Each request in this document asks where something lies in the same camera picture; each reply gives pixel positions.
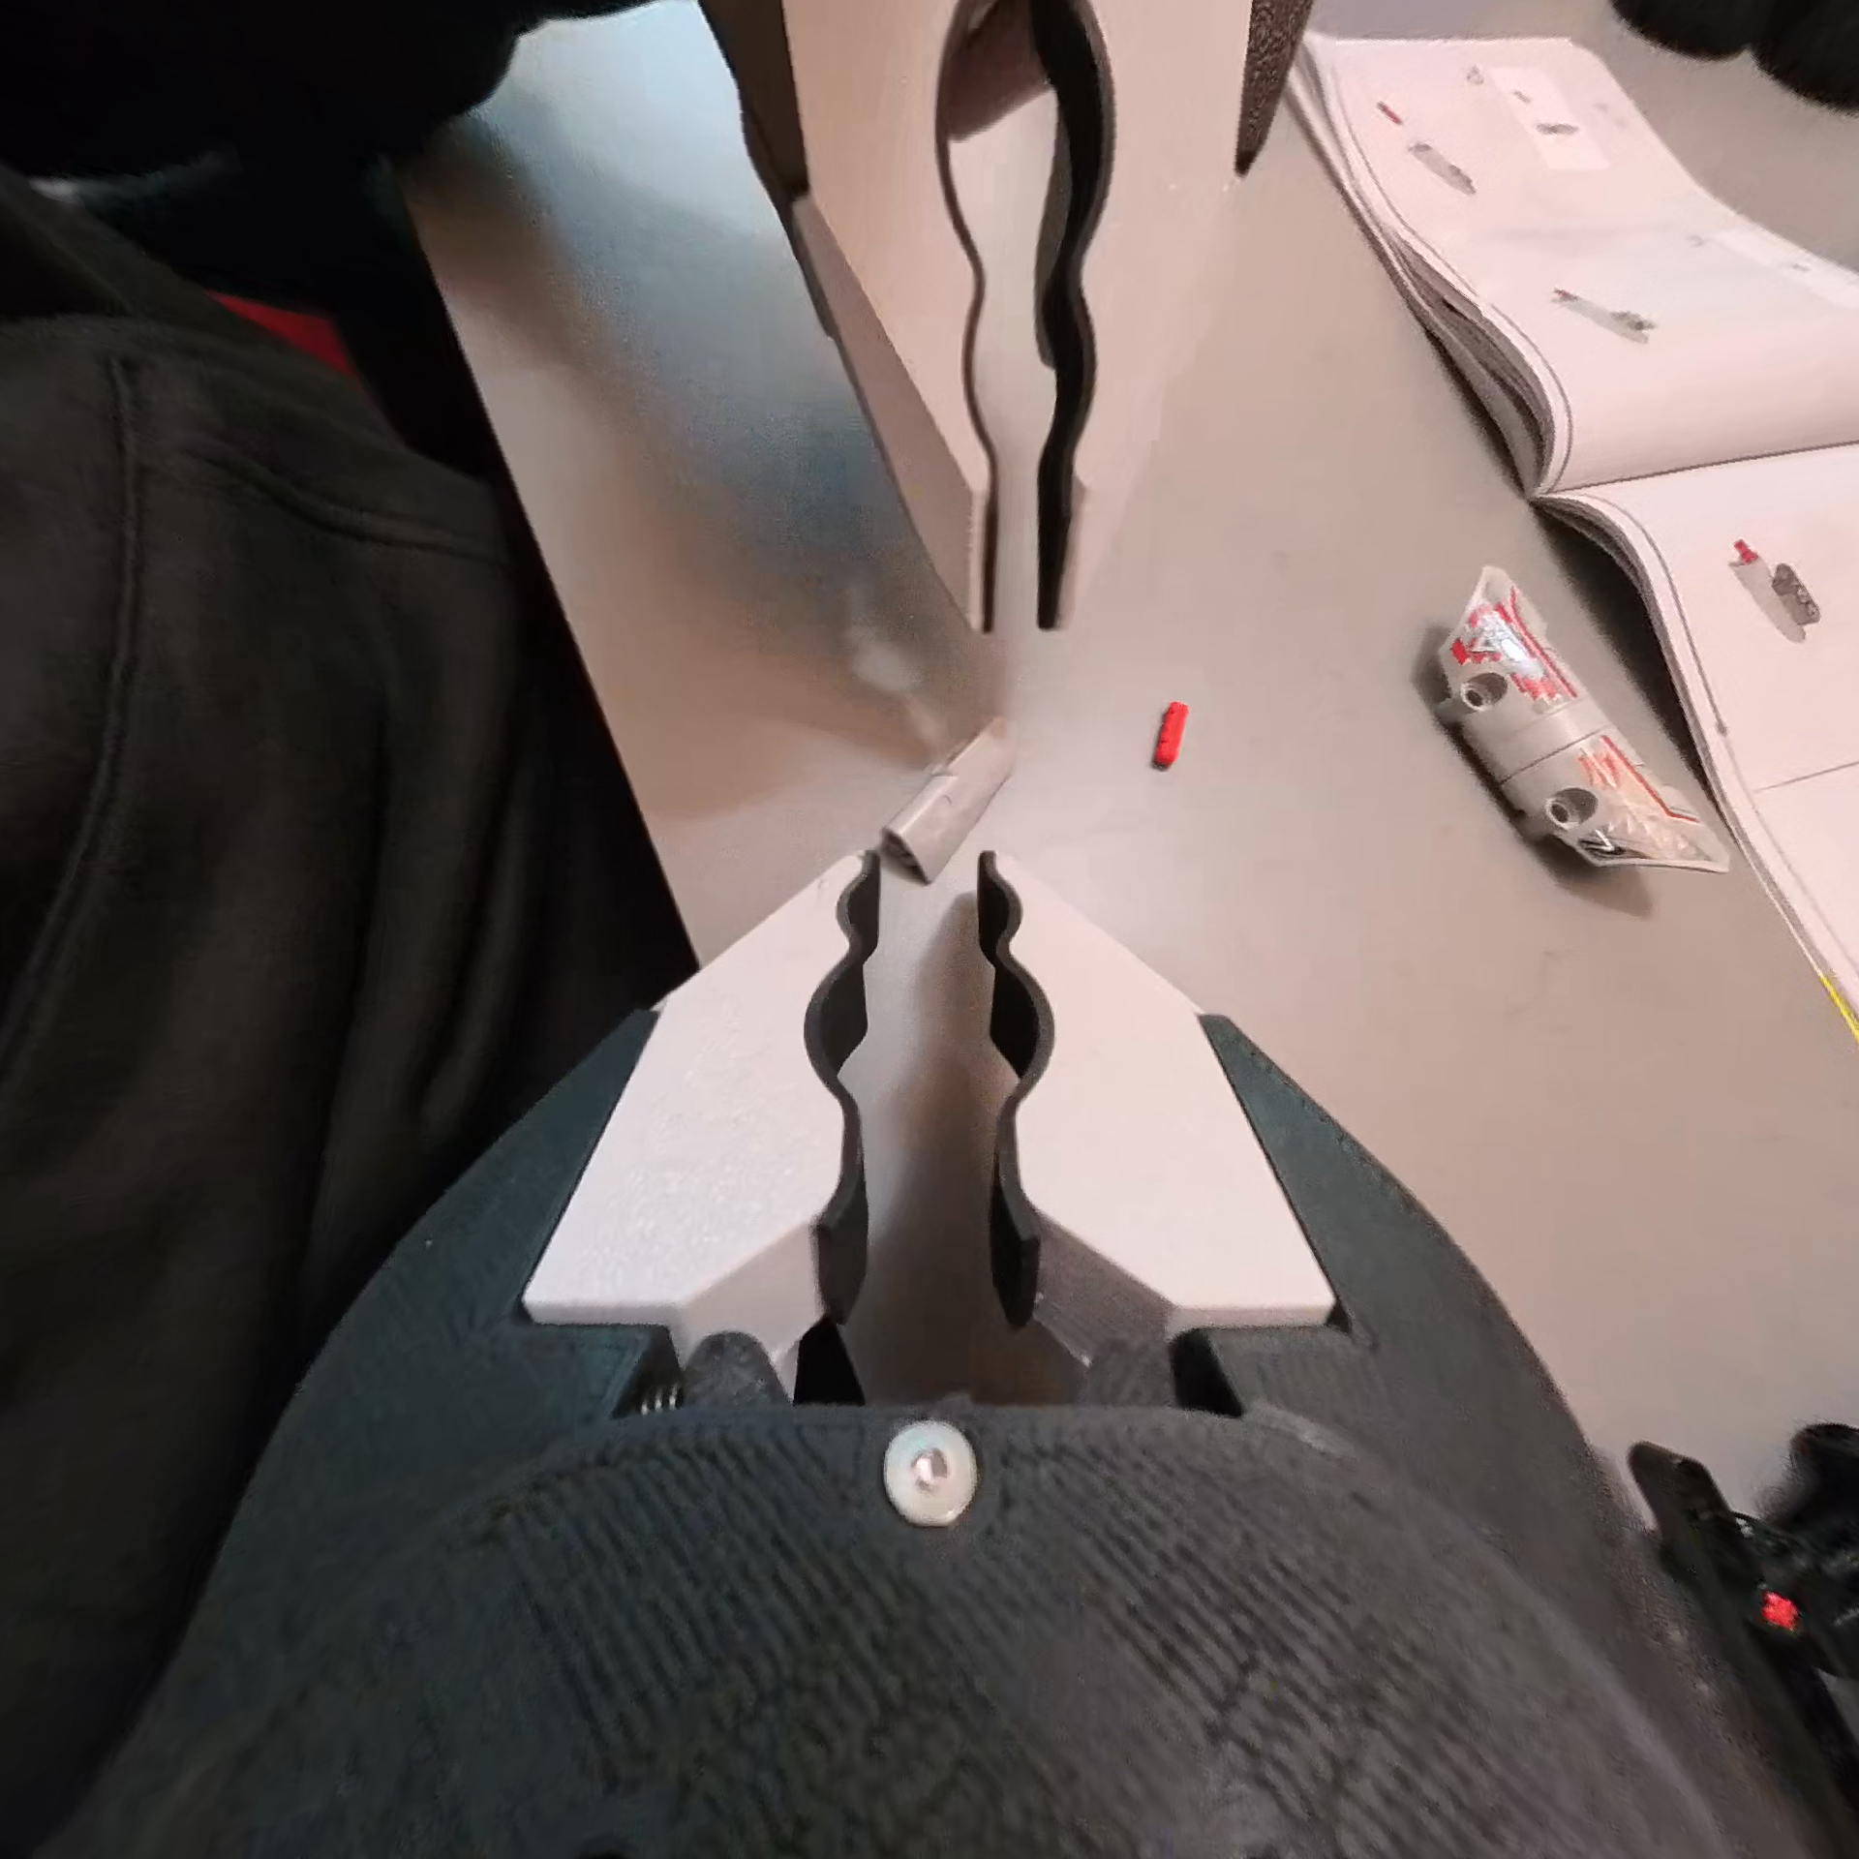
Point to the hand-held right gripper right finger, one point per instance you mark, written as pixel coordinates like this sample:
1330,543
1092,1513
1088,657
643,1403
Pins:
1162,1162

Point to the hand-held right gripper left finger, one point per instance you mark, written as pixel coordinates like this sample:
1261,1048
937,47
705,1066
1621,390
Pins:
697,1147

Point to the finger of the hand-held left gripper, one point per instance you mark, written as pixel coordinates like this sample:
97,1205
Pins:
885,217
1162,175

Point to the small grey toy connector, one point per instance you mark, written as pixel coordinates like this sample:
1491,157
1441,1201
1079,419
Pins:
943,806

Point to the small red toy pin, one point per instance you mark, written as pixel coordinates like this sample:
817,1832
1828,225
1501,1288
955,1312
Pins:
1170,734

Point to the grey desk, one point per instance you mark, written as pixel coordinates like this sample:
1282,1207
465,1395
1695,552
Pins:
1307,1017

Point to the open instruction booklet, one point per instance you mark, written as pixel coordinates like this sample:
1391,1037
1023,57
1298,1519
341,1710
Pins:
1598,291

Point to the dark object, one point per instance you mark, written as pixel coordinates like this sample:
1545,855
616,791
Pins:
1756,37

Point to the person's dark clothing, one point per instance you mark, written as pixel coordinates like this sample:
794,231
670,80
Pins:
262,872

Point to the grey printed toy piece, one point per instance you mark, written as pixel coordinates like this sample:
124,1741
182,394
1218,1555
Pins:
1561,727

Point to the red object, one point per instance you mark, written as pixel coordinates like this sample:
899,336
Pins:
283,328

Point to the black toy assembly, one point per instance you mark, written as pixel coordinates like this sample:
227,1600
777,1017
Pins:
1772,1612

